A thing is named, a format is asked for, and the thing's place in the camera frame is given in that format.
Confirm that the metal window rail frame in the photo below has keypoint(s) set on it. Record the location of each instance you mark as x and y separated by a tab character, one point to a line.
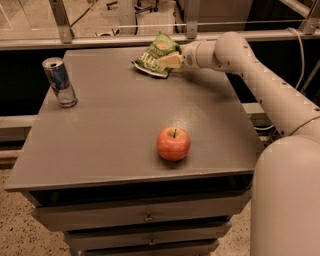
49	24

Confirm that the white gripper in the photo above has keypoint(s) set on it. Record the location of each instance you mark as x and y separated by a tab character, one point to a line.
188	57

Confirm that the green jalapeno chip bag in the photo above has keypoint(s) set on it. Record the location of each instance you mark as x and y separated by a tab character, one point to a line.
162	46

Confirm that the red apple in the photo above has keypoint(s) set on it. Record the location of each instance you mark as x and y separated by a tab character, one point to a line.
173	143

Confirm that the grey drawer cabinet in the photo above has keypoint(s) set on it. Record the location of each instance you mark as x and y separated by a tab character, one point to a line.
93	171

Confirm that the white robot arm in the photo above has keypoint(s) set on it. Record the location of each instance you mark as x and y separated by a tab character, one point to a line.
285	204

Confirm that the blue silver energy drink can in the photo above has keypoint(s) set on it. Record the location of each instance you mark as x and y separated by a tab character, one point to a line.
59	81

